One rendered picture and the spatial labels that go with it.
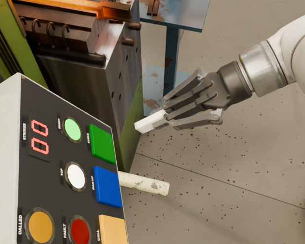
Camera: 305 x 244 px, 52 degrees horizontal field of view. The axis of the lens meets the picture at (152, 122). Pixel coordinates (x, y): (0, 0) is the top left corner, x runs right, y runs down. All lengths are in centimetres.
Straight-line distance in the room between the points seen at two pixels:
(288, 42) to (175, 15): 85
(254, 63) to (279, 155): 140
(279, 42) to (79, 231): 45
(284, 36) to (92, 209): 45
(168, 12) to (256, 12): 140
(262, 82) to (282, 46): 6
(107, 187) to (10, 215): 23
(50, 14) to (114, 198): 61
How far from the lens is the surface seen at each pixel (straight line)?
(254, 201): 179
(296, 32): 56
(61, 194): 56
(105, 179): 66
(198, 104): 60
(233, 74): 58
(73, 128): 64
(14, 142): 53
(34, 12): 107
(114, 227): 64
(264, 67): 57
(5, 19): 86
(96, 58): 95
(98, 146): 68
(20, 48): 93
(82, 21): 100
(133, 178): 106
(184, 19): 134
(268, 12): 272
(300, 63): 48
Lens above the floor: 163
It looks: 59 degrees down
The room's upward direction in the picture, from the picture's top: straight up
